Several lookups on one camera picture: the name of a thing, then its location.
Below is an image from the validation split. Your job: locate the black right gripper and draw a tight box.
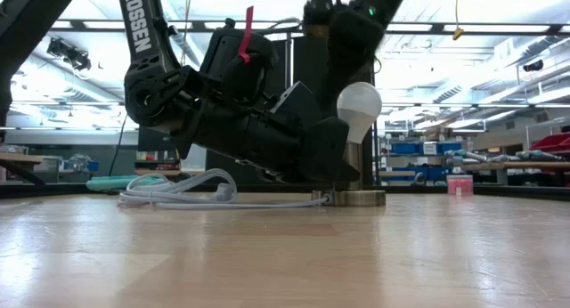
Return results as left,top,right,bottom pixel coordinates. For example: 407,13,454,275
318,7,387,118

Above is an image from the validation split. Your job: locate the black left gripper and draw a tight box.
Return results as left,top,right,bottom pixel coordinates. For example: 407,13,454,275
171,18,362,183

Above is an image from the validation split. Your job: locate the white lightbulb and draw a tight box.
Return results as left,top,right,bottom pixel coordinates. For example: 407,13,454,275
336,81,383,144

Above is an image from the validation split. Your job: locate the brushed metal lamp socket base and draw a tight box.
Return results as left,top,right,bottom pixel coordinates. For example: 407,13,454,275
311,141,387,207

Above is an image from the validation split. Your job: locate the black metal pole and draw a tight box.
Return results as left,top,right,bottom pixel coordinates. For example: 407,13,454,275
369,20,379,187

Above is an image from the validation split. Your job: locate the blue storage bin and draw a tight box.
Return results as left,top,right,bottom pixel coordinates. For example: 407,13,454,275
390,142,419,156
391,165,453,183
438,142,464,156

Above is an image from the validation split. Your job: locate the red zip tie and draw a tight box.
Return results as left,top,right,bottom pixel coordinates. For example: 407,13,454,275
238,5,255,65

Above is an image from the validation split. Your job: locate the translucent plastic bin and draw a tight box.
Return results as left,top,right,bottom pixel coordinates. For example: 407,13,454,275
180,142,208,171

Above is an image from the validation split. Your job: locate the small pink container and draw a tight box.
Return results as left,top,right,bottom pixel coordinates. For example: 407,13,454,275
447,174,475,196

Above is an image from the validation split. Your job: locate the yellow hanging tag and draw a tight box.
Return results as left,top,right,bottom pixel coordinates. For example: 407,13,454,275
452,0,465,41

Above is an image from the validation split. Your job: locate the black monitor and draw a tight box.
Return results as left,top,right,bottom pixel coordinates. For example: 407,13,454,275
136,125,179,153

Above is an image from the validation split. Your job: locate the long wooden workbench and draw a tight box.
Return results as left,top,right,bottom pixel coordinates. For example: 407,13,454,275
462,160,570,187

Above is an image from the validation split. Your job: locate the red storage bin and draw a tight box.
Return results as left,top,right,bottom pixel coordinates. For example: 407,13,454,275
529,133,570,154

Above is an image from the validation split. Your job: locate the small blue box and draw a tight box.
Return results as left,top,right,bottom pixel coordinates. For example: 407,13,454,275
61,159,100,173

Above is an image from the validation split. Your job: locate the wooden workbench with black legs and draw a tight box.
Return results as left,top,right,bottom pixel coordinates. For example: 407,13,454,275
0,151,61,187

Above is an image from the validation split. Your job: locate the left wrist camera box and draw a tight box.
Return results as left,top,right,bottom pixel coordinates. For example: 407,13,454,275
270,80,324,118

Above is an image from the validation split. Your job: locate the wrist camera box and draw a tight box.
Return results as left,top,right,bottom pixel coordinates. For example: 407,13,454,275
302,0,336,38
270,80,324,118

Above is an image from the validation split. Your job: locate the black left wrist camera cable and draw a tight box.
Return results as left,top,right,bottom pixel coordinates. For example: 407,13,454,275
260,16,308,36

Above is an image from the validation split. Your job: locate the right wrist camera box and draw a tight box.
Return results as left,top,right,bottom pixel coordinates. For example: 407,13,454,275
302,0,336,38

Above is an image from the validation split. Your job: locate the black aluminium frame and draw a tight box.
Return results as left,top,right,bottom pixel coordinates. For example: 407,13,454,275
0,182,570,201

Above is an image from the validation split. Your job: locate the white power cord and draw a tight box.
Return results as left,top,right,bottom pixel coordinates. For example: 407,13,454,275
118,167,330,210

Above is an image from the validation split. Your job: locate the thin black hanging cable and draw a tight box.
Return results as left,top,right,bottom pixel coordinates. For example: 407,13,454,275
109,115,129,174

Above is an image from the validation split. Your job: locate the black camera rig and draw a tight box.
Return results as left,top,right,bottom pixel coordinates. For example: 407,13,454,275
46,36,93,72

